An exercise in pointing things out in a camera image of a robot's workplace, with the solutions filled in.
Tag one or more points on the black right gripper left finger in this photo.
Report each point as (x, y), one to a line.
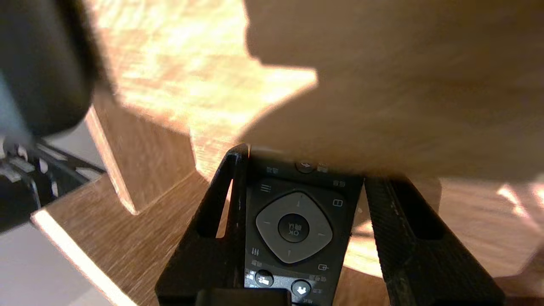
(204, 255)

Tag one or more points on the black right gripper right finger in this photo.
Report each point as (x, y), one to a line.
(408, 255)

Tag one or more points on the wooden nightstand drawer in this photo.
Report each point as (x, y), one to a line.
(127, 246)

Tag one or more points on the black remote grey navigation pad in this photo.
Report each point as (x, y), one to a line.
(293, 227)

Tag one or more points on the round wooden nightstand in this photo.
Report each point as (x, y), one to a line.
(382, 106)

